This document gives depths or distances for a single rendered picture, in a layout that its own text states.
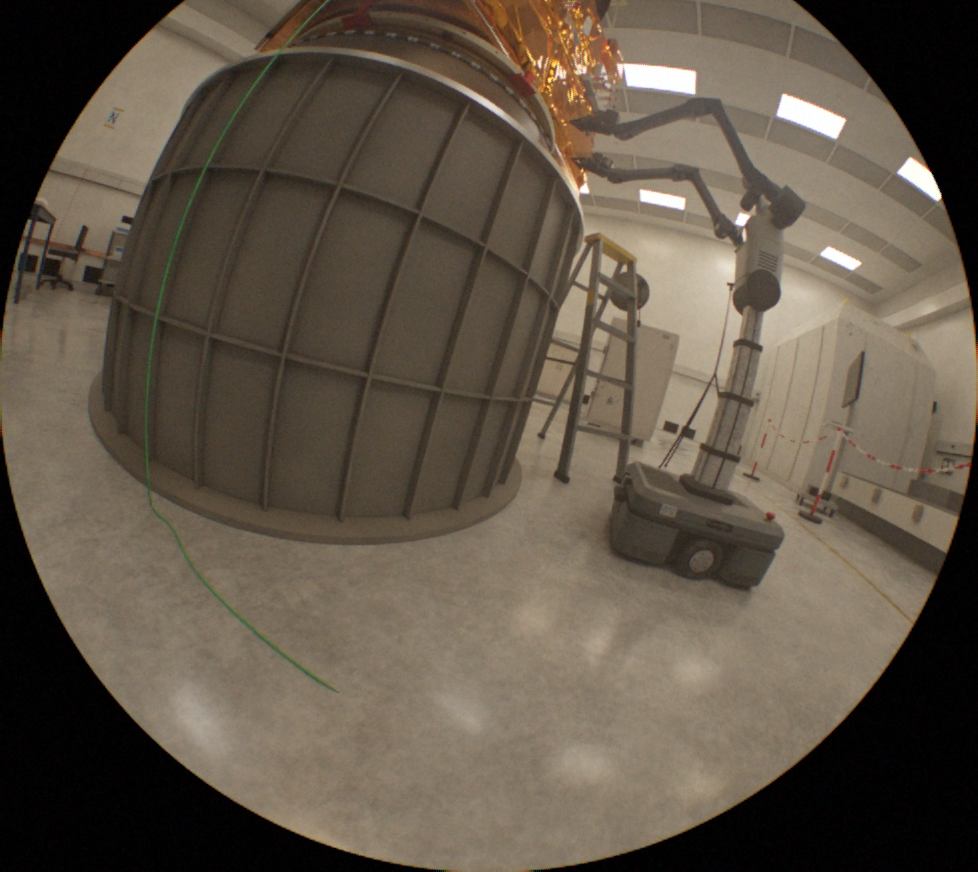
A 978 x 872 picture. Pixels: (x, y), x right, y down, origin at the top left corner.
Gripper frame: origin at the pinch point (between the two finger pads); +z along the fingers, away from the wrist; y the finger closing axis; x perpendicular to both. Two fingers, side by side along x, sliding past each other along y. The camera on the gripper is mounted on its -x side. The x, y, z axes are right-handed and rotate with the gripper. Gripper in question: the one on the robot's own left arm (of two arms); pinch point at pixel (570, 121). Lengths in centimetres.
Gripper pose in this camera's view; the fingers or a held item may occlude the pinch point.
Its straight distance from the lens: 169.7
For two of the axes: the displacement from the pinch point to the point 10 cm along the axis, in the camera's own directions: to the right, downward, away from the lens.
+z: -8.2, -4.5, 3.4
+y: -3.6, -0.4, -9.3
